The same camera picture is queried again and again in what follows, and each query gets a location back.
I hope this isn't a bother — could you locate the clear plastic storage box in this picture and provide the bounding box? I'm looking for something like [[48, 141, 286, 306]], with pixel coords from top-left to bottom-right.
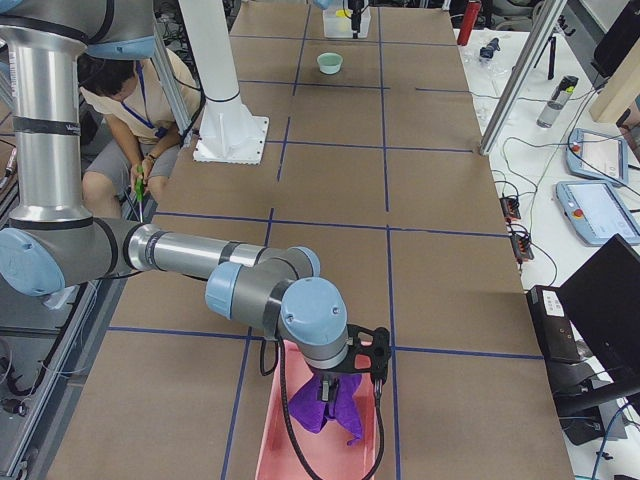
[[322, 1, 371, 39]]

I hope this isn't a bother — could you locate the black monitor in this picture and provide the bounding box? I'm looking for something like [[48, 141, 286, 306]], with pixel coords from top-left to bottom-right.
[[557, 234, 639, 401]]

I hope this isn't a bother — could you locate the near teach pendant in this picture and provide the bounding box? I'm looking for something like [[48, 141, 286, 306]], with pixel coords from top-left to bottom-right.
[[555, 180, 639, 246]]

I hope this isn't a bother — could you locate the person in tan shirt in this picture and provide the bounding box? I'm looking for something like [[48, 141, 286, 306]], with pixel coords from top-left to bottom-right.
[[77, 54, 182, 218]]

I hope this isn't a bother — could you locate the green handled tool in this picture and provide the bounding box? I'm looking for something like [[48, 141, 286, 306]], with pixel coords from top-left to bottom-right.
[[135, 165, 146, 222]]

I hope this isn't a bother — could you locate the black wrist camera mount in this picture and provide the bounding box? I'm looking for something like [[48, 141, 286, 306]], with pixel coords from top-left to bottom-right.
[[345, 324, 391, 385]]

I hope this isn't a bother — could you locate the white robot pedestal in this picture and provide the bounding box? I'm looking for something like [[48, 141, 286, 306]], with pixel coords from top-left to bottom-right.
[[179, 0, 269, 165]]

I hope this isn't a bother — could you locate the aluminium frame post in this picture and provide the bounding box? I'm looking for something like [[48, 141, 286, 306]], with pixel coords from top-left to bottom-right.
[[479, 0, 567, 156]]

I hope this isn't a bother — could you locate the red water bottle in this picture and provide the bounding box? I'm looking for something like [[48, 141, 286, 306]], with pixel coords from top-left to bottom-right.
[[456, 0, 481, 46]]

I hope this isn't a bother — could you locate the mint green bowl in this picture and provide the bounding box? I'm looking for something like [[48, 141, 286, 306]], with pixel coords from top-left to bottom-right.
[[316, 52, 343, 75]]

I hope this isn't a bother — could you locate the clear bottle black cap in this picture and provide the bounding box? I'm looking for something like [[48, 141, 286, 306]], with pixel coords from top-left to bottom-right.
[[536, 75, 579, 128]]

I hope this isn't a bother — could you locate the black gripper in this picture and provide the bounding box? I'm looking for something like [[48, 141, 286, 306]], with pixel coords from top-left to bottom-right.
[[313, 369, 348, 403], [348, 0, 364, 39]]

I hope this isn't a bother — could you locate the teach pendant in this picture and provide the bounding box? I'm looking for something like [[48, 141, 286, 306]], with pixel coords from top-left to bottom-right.
[[555, 180, 639, 246], [566, 128, 629, 187]]

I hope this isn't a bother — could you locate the purple microfibre cloth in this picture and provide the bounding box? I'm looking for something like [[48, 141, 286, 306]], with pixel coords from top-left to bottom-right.
[[288, 373, 363, 446]]

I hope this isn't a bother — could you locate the far teach pendant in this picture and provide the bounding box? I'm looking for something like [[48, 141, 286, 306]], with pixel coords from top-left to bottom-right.
[[566, 128, 629, 187]]

